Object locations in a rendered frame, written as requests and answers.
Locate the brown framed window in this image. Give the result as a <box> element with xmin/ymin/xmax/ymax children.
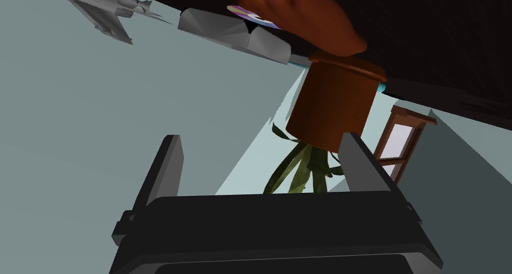
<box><xmin>373</xmin><ymin>104</ymin><xmax>438</xmax><ymax>185</ymax></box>

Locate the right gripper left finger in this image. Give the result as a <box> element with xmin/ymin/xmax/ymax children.
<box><xmin>132</xmin><ymin>134</ymin><xmax>185</xmax><ymax>213</ymax></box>

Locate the grey model jet plane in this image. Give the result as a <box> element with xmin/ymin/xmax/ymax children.
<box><xmin>28</xmin><ymin>0</ymin><xmax>174</xmax><ymax>46</ymax></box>

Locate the purple and white disc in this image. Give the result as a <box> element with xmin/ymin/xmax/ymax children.
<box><xmin>226</xmin><ymin>5</ymin><xmax>282</xmax><ymax>30</ymax></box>

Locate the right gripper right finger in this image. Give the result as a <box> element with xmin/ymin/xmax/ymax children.
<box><xmin>337</xmin><ymin>132</ymin><xmax>401</xmax><ymax>193</ymax></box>

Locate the grey angular box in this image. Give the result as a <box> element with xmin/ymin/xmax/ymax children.
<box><xmin>177</xmin><ymin>7</ymin><xmax>292</xmax><ymax>65</ymax></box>

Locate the brown rounded shape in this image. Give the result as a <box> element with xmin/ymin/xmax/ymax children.
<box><xmin>217</xmin><ymin>0</ymin><xmax>368</xmax><ymax>58</ymax></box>

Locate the potted plant in brown pot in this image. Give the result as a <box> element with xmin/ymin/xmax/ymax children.
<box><xmin>262</xmin><ymin>51</ymin><xmax>388</xmax><ymax>194</ymax></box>

